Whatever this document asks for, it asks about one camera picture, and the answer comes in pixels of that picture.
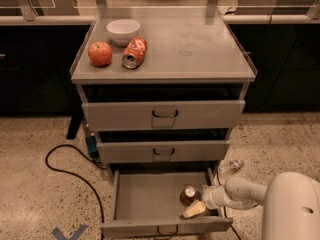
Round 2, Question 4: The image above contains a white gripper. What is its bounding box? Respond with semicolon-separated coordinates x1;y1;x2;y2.
182;186;227;219

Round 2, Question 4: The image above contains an orange brown soda can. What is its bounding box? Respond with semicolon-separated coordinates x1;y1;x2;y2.
180;186;201;207

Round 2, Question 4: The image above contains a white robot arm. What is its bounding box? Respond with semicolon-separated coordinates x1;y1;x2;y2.
182;172;320;240

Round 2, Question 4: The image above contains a grey bottom drawer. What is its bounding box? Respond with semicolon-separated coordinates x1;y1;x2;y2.
101;167;232;240

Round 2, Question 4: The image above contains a grey drawer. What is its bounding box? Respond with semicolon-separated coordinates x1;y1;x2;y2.
97;140;230;163
82;100;245;131
101;167;232;240

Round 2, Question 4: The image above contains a grey middle drawer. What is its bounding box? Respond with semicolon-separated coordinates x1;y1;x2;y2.
97;140;230;163

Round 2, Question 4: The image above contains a grey top drawer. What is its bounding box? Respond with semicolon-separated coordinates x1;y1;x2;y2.
82;100;245;131

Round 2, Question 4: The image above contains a grey drawer cabinet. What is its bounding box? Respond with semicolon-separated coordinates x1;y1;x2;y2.
72;7;256;177

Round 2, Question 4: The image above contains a red soda can lying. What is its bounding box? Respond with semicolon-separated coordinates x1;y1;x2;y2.
122;36;147;69

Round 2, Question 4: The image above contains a clear plastic bottle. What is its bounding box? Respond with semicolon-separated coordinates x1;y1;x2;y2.
218;159;244;177

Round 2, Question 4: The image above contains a blue power adapter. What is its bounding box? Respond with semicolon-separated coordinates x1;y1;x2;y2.
85;136;99;159

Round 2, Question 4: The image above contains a red apple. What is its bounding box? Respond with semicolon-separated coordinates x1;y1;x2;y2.
88;42;113;67

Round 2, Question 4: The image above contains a white bowl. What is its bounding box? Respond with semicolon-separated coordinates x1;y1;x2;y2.
106;19;140;46

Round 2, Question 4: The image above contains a black cable left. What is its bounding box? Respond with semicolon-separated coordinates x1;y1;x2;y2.
44;144;108;240

